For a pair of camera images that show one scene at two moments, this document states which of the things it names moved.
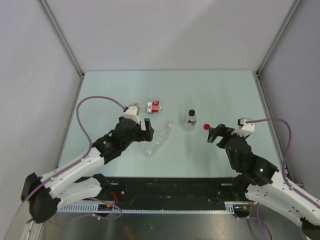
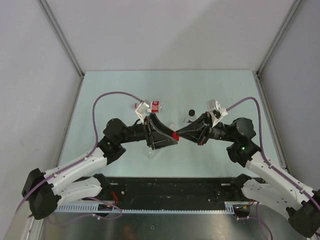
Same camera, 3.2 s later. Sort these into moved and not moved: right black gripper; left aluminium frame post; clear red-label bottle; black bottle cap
Moved: right black gripper
Not moved: black bottle cap; left aluminium frame post; clear red-label bottle
